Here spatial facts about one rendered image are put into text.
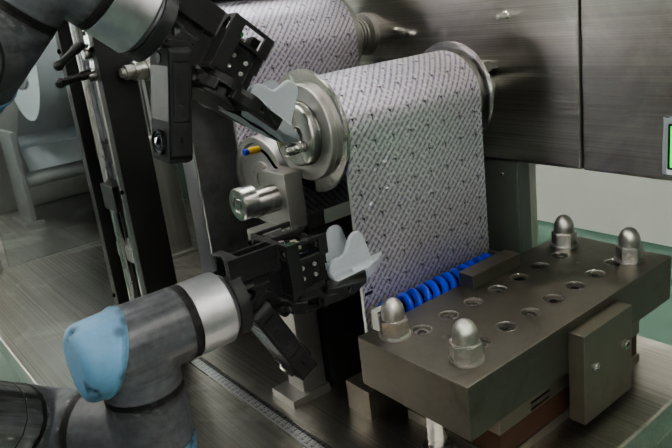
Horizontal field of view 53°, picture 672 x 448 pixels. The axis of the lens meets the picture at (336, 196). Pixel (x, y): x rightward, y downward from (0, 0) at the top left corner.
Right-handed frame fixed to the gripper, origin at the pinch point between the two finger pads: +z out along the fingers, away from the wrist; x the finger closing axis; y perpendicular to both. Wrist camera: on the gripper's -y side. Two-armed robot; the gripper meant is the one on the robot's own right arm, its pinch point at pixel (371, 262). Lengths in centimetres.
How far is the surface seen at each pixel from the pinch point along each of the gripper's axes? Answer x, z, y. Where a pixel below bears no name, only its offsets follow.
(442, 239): -0.2, 12.3, -0.9
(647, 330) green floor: 62, 189, -109
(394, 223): -0.3, 4.1, 3.7
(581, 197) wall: 136, 263, -85
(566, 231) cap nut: -7.9, 28.6, -3.4
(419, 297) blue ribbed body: -3.5, 4.1, -5.2
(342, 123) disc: -0.8, -2.6, 17.5
